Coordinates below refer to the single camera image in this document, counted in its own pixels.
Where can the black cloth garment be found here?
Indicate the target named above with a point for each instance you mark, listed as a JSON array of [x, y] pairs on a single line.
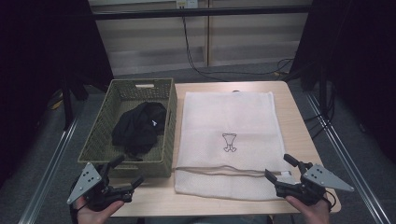
[[138, 129]]

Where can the metal floor rail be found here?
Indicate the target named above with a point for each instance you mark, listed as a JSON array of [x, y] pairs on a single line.
[[49, 171], [348, 155]]

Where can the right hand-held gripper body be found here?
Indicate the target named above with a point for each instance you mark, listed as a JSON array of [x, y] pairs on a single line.
[[323, 178]]

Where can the white wall outlet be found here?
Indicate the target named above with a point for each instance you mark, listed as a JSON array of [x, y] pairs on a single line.
[[186, 3]]

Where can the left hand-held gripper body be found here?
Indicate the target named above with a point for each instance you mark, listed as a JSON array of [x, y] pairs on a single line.
[[85, 182]]

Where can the person's lap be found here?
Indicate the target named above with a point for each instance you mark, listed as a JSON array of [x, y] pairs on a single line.
[[202, 220]]

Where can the white mesh laundry bag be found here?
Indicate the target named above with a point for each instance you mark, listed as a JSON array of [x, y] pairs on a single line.
[[224, 118]]

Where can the black stand leg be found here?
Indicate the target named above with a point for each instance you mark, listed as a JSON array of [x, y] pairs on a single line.
[[67, 105]]

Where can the green woven basket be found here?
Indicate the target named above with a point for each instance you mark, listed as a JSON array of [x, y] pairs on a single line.
[[102, 137]]

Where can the black horizontal bar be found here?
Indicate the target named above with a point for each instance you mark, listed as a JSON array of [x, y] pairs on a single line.
[[199, 12]]

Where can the person's right hand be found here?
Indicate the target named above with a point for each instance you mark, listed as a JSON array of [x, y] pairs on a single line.
[[316, 214]]

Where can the dark curtain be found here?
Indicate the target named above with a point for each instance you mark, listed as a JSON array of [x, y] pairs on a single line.
[[43, 62], [361, 62]]

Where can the person's left hand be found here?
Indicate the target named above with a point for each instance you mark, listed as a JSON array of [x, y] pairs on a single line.
[[93, 216]]

